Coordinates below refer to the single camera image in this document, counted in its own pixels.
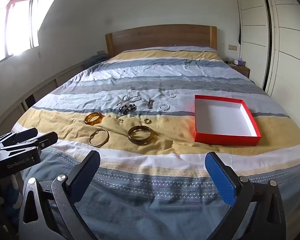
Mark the dark brown bangle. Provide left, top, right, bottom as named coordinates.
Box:
left=127, top=125, right=155, bottom=145

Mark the amber bangle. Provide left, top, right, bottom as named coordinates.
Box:
left=84, top=112, right=103, bottom=126

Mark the white sliding wardrobe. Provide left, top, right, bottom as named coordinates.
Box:
left=234, top=0, right=300, bottom=135

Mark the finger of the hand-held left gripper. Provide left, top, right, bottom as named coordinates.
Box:
left=0, top=127, right=38, bottom=147
left=1, top=131, right=58, bottom=154

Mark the dark beaded bracelet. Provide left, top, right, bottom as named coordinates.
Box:
left=119, top=104, right=138, bottom=115

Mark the silver chain bracelet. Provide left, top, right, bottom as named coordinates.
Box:
left=116, top=94, right=142, bottom=106

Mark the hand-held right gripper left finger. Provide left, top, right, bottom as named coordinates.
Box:
left=19, top=151, right=102, bottom=240

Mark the wooden nightstand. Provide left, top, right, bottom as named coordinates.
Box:
left=229, top=64, right=251, bottom=78

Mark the wooden headboard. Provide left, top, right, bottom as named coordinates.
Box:
left=105, top=24, right=218, bottom=58

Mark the red cardboard box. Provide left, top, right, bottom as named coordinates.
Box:
left=194, top=94, right=262, bottom=146

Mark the dark crumpled cloth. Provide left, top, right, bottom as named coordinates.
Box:
left=84, top=54, right=109, bottom=68

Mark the blue slipper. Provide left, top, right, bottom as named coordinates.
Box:
left=5, top=175, right=23, bottom=210

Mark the thin gold bangle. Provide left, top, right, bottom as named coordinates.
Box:
left=89, top=129, right=110, bottom=147

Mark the white low cabinet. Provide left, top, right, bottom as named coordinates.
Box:
left=0, top=62, right=87, bottom=135

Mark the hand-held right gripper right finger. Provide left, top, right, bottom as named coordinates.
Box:
left=205, top=151, right=287, bottom=240

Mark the window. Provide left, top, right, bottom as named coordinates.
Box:
left=0, top=0, right=40, bottom=67

